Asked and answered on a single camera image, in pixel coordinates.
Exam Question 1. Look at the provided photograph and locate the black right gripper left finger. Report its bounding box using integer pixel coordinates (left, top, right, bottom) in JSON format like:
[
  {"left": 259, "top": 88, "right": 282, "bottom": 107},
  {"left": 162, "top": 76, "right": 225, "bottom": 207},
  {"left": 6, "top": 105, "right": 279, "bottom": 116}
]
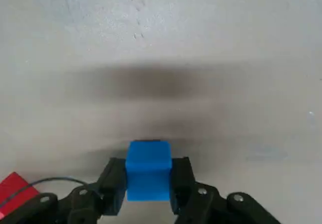
[{"left": 5, "top": 157, "right": 126, "bottom": 224}]

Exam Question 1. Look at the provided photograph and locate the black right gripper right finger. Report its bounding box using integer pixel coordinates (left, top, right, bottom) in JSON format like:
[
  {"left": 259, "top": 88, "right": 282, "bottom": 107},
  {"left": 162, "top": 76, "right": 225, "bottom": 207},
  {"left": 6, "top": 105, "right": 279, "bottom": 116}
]
[{"left": 171, "top": 156, "right": 282, "bottom": 224}]

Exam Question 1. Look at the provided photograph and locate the blue magnetic block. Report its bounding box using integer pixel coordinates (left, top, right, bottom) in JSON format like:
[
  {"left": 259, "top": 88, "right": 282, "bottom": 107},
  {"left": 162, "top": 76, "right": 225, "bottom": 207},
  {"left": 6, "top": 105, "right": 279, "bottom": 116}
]
[{"left": 125, "top": 139, "right": 173, "bottom": 201}]

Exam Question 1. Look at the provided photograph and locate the red magnetic block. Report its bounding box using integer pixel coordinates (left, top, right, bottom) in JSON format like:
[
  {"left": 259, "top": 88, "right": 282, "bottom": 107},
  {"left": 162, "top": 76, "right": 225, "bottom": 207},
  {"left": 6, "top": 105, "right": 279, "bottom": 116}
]
[{"left": 0, "top": 171, "right": 40, "bottom": 218}]

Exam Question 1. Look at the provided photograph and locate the thin black cable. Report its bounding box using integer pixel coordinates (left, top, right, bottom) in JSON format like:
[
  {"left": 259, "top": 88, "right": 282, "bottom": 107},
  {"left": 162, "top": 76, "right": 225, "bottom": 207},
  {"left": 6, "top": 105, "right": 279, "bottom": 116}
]
[{"left": 0, "top": 177, "right": 86, "bottom": 207}]

